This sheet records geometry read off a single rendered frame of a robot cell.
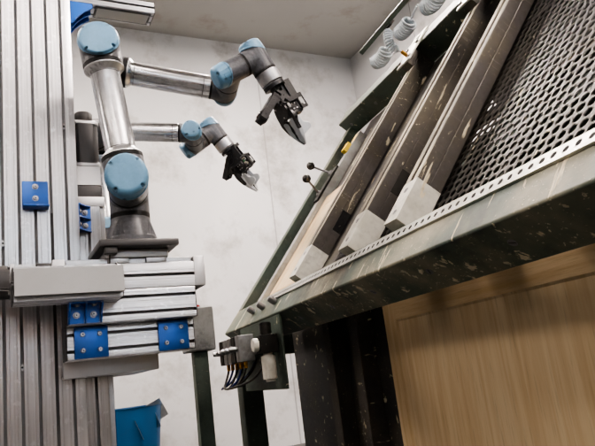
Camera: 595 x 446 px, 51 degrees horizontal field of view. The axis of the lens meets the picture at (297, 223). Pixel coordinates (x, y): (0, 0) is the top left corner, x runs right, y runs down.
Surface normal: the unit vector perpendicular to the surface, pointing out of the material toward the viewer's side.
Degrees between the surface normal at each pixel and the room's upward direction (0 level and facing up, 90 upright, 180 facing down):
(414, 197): 90
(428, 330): 90
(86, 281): 90
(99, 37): 82
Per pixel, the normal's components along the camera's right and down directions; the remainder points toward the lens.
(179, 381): 0.44, -0.26
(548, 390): -0.93, 0.04
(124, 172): 0.25, -0.13
